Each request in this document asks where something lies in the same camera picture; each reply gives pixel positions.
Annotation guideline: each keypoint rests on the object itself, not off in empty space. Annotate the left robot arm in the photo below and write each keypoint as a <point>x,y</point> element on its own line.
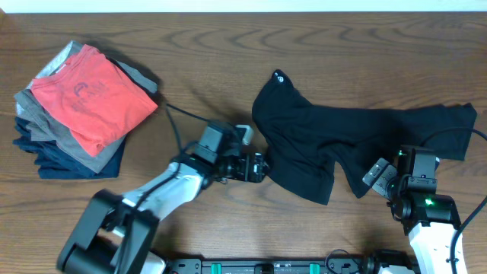
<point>115,232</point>

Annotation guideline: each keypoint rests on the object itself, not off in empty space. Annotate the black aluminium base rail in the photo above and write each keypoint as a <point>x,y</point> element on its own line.
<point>334,264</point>

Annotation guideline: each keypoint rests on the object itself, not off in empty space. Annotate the folded red t-shirt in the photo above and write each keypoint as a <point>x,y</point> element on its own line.
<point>94,98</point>

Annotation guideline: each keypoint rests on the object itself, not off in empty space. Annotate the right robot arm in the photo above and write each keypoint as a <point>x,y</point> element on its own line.
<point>430,221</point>

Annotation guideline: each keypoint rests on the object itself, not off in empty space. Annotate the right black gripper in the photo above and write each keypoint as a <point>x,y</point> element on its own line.
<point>381,183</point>

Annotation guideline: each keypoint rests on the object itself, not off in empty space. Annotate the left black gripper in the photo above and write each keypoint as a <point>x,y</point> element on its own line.
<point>257,167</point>

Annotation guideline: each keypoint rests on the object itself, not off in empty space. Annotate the black t-shirt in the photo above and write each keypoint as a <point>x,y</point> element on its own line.
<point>306,141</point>

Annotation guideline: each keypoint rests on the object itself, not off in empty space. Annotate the folded light grey garment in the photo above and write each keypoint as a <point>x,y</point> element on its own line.
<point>25,102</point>

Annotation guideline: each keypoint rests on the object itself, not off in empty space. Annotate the folded navy blue garment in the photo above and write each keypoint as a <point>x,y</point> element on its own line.
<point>56,164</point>

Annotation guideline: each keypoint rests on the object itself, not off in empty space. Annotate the folded grey t-shirt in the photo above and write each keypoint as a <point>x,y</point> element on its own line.
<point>44,127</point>

